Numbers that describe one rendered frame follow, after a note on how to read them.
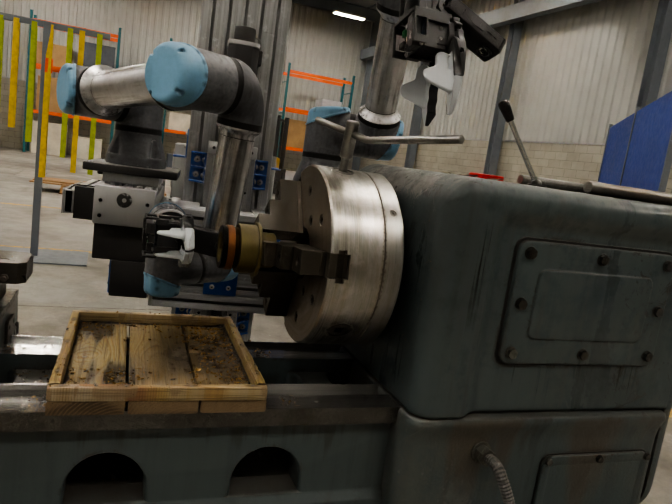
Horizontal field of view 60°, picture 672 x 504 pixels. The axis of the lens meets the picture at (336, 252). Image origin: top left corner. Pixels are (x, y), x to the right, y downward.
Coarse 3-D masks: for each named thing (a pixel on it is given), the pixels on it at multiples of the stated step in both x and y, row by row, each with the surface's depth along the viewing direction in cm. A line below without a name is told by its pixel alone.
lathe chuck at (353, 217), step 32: (320, 192) 95; (352, 192) 93; (320, 224) 95; (352, 224) 90; (352, 256) 89; (384, 256) 91; (320, 288) 92; (352, 288) 90; (288, 320) 107; (320, 320) 92; (352, 320) 94
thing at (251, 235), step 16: (240, 224) 98; (256, 224) 99; (224, 240) 95; (240, 240) 96; (256, 240) 96; (272, 240) 98; (224, 256) 95; (240, 256) 95; (256, 256) 96; (240, 272) 98; (256, 272) 98
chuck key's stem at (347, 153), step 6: (348, 120) 96; (348, 126) 96; (354, 126) 96; (348, 132) 96; (348, 138) 96; (342, 144) 97; (348, 144) 97; (354, 144) 97; (342, 150) 97; (348, 150) 97; (342, 156) 98; (348, 156) 97; (342, 162) 98; (348, 162) 99; (342, 168) 98
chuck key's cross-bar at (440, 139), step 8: (320, 120) 103; (336, 128) 99; (344, 128) 98; (352, 136) 96; (360, 136) 94; (368, 136) 94; (384, 136) 91; (392, 136) 89; (400, 136) 88; (408, 136) 86; (416, 136) 85; (424, 136) 84; (432, 136) 83; (440, 136) 81; (448, 136) 80; (456, 136) 79
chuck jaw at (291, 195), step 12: (288, 180) 106; (300, 180) 107; (276, 192) 107; (288, 192) 105; (300, 192) 106; (276, 204) 103; (288, 204) 104; (300, 204) 105; (264, 216) 101; (276, 216) 102; (288, 216) 103; (300, 216) 104; (264, 228) 100; (276, 228) 101; (288, 228) 102; (300, 228) 103; (288, 240) 105
